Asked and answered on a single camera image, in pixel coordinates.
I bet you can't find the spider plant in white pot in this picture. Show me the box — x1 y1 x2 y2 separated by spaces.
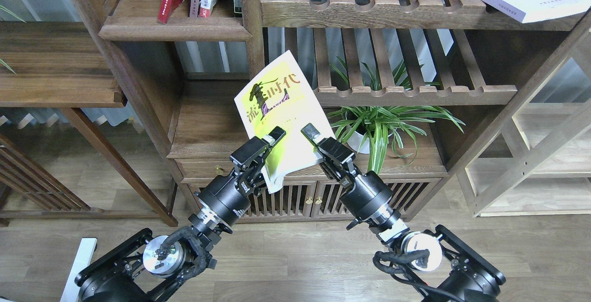
323 57 466 175

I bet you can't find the dark wooden bookshelf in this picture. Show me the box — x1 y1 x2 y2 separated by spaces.
72 0 590 220

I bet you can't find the light wooden shelf frame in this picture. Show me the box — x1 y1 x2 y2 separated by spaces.
457 32 591 217

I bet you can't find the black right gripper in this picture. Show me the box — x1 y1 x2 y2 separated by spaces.
301 123 393 226

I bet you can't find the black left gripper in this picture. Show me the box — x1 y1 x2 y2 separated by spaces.
198 127 286 226

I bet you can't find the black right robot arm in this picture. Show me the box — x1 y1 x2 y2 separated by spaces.
302 124 506 302

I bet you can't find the dark wooden side table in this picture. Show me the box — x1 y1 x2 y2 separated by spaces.
0 21 178 227

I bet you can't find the yellow cover book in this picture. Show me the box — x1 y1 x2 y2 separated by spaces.
234 51 334 193

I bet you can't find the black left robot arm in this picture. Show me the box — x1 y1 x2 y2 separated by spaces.
75 127 286 302

